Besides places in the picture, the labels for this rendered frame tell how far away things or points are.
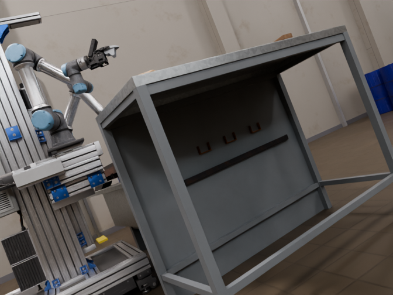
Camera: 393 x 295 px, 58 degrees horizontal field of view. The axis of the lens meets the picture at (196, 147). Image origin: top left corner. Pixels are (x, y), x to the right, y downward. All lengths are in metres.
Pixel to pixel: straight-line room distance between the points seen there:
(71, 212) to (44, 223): 0.18
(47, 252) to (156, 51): 4.18
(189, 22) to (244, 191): 4.62
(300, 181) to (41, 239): 1.72
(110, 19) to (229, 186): 4.40
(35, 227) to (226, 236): 1.21
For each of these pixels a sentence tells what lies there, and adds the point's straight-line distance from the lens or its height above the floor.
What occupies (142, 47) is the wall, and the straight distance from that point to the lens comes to 5.96.
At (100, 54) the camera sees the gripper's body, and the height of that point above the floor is 1.44.
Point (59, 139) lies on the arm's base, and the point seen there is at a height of 1.08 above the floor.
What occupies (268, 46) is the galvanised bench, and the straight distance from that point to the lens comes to 1.72.
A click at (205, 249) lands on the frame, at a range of 1.34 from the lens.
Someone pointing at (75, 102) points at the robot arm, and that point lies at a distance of 2.98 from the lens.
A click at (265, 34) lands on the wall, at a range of 7.09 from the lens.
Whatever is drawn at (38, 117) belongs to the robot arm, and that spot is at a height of 1.22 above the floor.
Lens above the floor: 0.73
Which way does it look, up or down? level
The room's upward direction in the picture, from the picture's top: 22 degrees counter-clockwise
